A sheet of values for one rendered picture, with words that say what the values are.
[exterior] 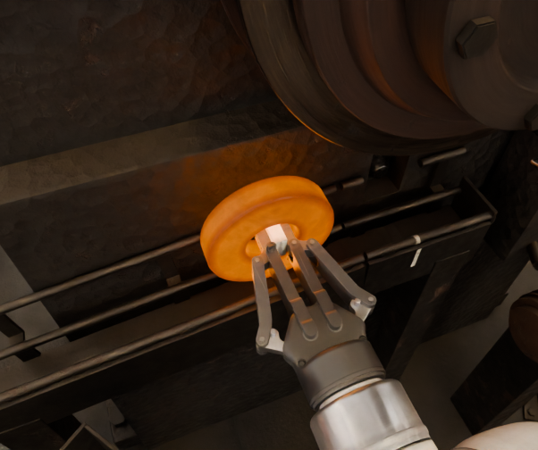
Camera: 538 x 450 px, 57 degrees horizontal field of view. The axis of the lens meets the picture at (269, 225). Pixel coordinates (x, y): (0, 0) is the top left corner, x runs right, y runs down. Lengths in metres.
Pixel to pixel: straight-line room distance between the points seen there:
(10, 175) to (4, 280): 1.10
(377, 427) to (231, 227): 0.23
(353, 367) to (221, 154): 0.26
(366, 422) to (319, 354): 0.07
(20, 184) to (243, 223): 0.23
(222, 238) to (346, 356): 0.18
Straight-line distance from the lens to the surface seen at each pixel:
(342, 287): 0.51
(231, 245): 0.53
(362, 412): 0.43
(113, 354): 0.63
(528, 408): 1.44
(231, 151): 0.55
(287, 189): 0.51
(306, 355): 0.47
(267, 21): 0.36
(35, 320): 1.54
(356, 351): 0.45
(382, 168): 0.71
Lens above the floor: 1.24
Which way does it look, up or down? 51 degrees down
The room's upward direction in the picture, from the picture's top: straight up
